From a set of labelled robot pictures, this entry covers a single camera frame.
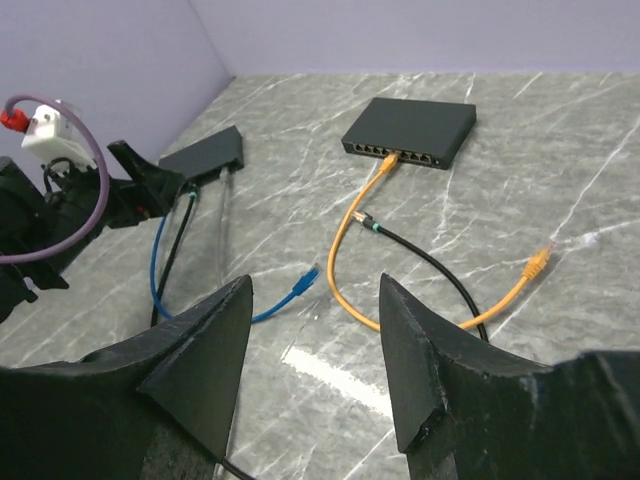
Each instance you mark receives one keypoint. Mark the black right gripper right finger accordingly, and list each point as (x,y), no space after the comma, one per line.
(466,409)

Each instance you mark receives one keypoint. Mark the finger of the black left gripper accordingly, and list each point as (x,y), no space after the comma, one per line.
(149,193)

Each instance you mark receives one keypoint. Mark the black network switch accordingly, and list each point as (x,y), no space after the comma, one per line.
(203,161)

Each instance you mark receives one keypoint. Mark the dark network switch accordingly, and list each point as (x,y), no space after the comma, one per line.
(420,132)

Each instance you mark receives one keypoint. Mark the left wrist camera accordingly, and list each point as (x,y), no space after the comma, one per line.
(48,136)

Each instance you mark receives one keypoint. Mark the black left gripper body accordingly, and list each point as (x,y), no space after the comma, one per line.
(32,221)

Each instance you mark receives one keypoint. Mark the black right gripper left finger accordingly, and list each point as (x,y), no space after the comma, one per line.
(158,405)

